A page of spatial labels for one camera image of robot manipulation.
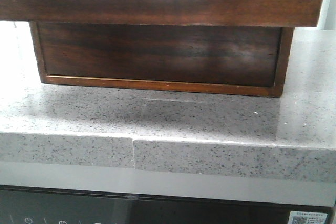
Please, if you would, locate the dark wooden drawer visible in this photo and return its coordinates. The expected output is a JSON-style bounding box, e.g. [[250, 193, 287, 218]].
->
[[38, 23, 280, 86], [1, 0, 322, 27]]

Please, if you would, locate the dark wooden drawer cabinet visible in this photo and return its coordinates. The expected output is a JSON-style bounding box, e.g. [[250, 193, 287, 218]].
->
[[29, 22, 293, 97]]

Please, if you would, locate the white QR code label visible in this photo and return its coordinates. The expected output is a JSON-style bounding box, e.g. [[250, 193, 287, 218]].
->
[[288, 211, 328, 224]]

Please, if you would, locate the black glass appliance panel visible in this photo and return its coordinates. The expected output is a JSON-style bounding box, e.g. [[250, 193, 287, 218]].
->
[[1, 185, 334, 223]]

